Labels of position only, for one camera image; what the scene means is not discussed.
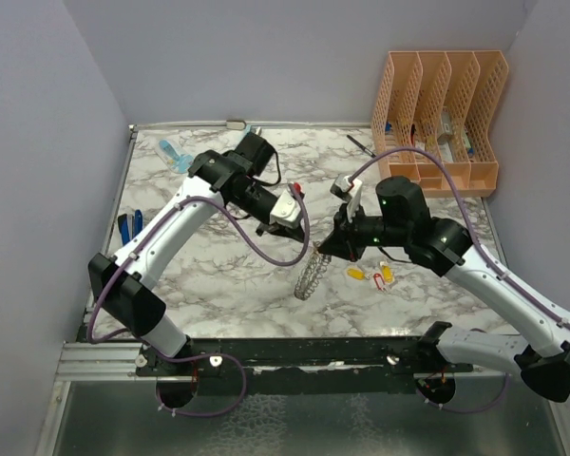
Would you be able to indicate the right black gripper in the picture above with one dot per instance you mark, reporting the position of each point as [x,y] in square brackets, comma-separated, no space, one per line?
[343,241]

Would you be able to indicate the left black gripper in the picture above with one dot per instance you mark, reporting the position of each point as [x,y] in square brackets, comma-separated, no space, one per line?
[296,234]

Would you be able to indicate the round metal keyring disc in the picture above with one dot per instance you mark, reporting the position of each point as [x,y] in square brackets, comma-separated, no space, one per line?
[311,274]

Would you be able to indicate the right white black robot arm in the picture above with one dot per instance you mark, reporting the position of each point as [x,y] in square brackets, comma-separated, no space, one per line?
[539,352]

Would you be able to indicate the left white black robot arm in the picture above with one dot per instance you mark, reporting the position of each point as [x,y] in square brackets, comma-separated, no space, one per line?
[122,284]

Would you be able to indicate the yellow tag key upright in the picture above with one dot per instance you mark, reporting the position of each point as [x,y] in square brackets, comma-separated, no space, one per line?
[386,272]

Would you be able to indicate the red key tag right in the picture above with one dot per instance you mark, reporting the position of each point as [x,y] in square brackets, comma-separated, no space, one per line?
[380,282]

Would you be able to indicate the black marker pen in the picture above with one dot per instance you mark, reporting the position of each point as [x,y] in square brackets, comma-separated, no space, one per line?
[361,146]

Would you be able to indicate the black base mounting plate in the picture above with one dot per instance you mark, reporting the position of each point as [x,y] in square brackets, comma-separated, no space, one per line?
[440,386]

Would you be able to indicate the blue white packaged item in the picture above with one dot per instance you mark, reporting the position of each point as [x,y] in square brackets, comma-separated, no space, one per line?
[174,158]

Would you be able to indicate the dark blue stapler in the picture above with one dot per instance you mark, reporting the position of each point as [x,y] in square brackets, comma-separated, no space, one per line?
[130,225]

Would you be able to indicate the orange plastic file organizer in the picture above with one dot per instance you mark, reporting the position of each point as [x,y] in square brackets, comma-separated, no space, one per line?
[435,108]

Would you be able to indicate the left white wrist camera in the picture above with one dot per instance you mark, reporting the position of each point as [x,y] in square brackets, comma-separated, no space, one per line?
[286,211]

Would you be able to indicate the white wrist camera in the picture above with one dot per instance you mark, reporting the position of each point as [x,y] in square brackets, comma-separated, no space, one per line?
[349,191]
[286,211]

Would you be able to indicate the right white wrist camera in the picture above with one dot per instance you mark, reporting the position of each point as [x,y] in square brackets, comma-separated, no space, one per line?
[349,191]

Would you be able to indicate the white clip at wall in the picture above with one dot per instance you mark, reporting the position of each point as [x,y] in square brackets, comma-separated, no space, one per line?
[236,124]

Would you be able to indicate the aluminium frame rail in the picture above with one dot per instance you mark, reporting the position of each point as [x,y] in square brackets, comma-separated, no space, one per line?
[100,361]

